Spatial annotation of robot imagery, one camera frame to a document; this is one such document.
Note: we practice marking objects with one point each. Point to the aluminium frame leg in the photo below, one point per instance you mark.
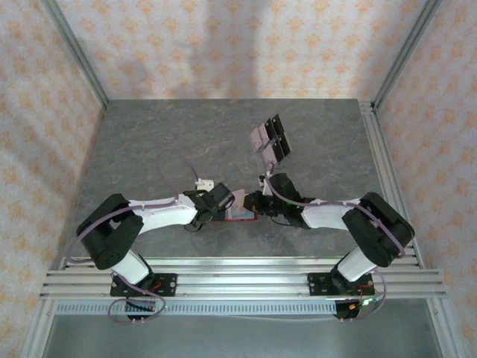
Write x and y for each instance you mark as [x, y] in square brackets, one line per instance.
[37, 332]
[447, 332]

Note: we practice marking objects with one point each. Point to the aluminium rail beam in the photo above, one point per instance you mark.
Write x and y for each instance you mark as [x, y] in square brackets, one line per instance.
[242, 279]

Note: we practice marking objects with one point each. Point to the black controller board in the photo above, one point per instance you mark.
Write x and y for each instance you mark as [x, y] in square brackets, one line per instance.
[139, 307]
[352, 309]

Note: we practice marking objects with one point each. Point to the aluminium side rail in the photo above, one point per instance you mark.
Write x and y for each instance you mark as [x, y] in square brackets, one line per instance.
[376, 149]

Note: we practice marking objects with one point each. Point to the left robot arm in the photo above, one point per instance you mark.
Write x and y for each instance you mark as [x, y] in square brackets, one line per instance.
[160, 216]

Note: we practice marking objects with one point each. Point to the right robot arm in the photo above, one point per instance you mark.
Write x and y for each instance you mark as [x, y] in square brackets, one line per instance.
[328, 216]

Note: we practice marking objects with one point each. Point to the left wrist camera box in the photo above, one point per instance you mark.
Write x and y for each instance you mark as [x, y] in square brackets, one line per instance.
[204, 182]

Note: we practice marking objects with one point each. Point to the red leather card holder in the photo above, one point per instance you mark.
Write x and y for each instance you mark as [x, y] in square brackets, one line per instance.
[242, 218]

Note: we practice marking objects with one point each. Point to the black card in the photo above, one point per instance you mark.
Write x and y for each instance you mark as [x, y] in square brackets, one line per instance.
[270, 127]
[287, 143]
[278, 124]
[279, 149]

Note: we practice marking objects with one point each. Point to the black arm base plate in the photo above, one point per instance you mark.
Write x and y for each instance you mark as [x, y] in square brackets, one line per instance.
[167, 285]
[316, 285]

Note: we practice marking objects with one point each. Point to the aluminium frame post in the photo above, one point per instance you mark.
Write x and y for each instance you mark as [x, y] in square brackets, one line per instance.
[406, 48]
[74, 48]

